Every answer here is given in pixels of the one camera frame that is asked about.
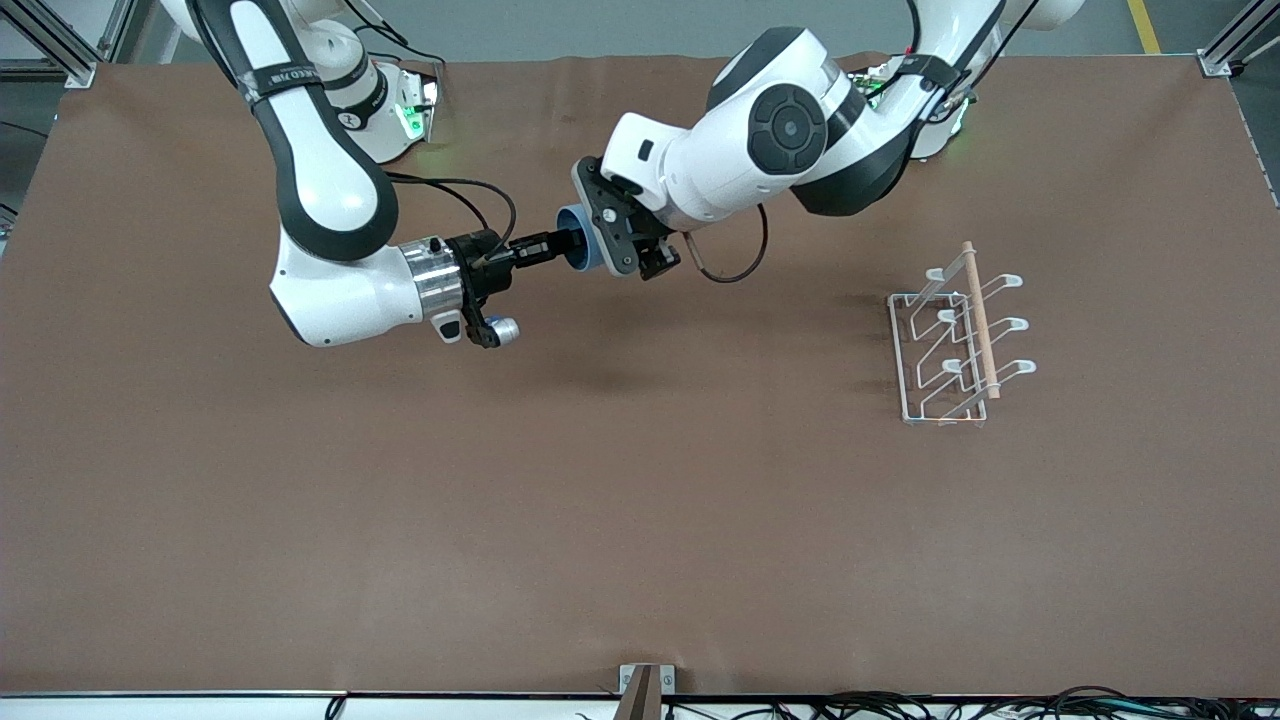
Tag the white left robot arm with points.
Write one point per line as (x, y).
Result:
(720, 160)

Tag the blue plastic cup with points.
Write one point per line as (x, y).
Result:
(583, 264)

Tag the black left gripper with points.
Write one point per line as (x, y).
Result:
(659, 259)

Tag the brown table cover sheet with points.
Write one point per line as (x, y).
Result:
(640, 500)

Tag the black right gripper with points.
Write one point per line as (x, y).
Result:
(484, 264)

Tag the metal table edge bracket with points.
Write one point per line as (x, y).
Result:
(668, 680)

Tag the brown camera post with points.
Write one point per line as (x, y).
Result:
(640, 700)

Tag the aluminium frame profile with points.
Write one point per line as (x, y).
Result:
(60, 55)
(1235, 40)

